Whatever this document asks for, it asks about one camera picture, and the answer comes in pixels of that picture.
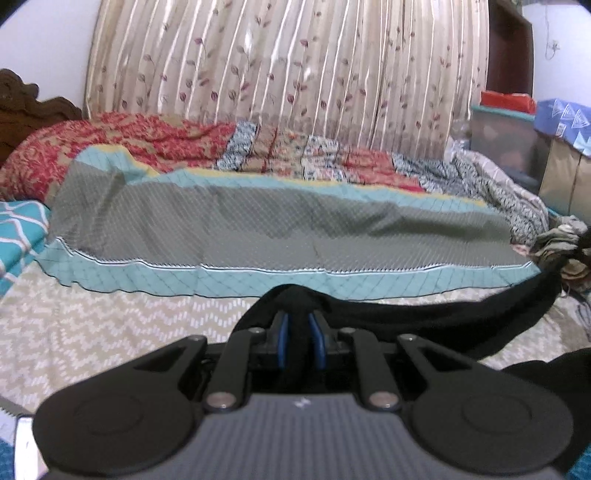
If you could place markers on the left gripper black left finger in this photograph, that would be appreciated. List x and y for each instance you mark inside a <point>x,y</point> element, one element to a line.
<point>137,415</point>

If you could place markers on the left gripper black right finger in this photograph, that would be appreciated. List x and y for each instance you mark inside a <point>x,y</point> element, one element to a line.
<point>466,414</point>

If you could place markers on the black pant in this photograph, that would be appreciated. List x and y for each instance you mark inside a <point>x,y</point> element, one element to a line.
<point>476,329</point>

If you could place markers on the grey and teal blanket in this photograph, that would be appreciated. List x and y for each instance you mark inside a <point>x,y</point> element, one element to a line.
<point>119,225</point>

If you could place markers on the crumpled patterned clothes pile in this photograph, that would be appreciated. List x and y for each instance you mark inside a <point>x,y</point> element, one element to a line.
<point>567,243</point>

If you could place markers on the teal patterned pillow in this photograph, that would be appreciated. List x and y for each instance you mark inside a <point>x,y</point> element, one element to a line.
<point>23,230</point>

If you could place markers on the brown cardboard box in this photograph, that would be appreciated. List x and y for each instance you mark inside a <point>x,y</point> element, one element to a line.
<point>566,184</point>

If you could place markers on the clear plastic storage bin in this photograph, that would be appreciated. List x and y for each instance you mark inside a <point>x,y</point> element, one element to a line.
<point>509,139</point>

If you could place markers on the red patchwork quilt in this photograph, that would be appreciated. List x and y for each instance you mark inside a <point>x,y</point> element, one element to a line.
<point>37,167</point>

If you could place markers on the blue cardboard box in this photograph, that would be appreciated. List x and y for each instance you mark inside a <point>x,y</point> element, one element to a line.
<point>566,121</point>

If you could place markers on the red item on bin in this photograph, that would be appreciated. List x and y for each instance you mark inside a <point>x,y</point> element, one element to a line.
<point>517,102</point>

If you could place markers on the dark wooden headboard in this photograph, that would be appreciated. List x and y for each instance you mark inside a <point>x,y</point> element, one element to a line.
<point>22,113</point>

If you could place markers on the beige floral curtain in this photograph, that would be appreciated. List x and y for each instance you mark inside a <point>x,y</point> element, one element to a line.
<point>389,75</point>

